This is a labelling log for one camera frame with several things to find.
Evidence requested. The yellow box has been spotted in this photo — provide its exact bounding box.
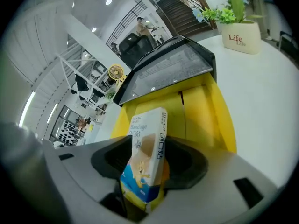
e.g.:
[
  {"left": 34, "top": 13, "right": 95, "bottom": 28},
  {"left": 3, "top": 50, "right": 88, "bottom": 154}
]
[{"left": 111, "top": 35, "right": 238, "bottom": 155}]

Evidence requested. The yellow desk fan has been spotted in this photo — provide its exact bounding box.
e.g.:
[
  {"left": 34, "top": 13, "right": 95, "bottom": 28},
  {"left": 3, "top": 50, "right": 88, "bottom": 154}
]
[{"left": 107, "top": 64, "right": 126, "bottom": 82}]

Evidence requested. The white and blue bandage box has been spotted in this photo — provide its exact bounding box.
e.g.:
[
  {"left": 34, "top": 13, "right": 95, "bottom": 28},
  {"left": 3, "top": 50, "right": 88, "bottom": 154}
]
[{"left": 120, "top": 107, "right": 169, "bottom": 204}]

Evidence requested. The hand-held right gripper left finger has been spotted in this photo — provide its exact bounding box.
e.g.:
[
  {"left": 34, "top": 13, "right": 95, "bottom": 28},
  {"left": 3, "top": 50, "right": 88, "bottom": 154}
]
[{"left": 42, "top": 135, "right": 134, "bottom": 224}]

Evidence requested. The white metal rack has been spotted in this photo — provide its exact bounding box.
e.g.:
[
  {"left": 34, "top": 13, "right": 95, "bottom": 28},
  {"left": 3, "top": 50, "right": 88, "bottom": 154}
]
[{"left": 57, "top": 52, "right": 107, "bottom": 107}]

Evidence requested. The long tube light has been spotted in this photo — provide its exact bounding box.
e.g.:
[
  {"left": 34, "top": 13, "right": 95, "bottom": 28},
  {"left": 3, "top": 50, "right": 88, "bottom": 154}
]
[
  {"left": 46, "top": 103, "right": 58, "bottom": 124},
  {"left": 18, "top": 91, "right": 36, "bottom": 126}
]

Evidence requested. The dark wooden staircase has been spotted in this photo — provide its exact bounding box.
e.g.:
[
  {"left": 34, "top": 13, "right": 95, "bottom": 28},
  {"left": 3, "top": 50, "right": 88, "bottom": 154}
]
[{"left": 155, "top": 0, "right": 218, "bottom": 36}]

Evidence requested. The white pot with green plant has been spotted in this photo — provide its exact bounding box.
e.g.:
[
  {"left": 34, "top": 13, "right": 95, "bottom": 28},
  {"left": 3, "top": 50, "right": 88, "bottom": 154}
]
[{"left": 192, "top": 0, "right": 266, "bottom": 55}]

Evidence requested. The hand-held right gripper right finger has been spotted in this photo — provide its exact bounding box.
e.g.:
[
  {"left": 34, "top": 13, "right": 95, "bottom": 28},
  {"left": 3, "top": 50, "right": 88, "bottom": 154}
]
[{"left": 149, "top": 136, "right": 281, "bottom": 224}]

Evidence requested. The black metal frame chair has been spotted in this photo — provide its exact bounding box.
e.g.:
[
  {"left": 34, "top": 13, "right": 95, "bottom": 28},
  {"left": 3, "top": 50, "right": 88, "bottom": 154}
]
[{"left": 278, "top": 31, "right": 299, "bottom": 57}]

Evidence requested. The black office chair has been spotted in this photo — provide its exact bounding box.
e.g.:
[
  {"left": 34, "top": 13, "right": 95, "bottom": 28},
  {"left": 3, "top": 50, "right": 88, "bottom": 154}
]
[{"left": 118, "top": 33, "right": 153, "bottom": 68}]

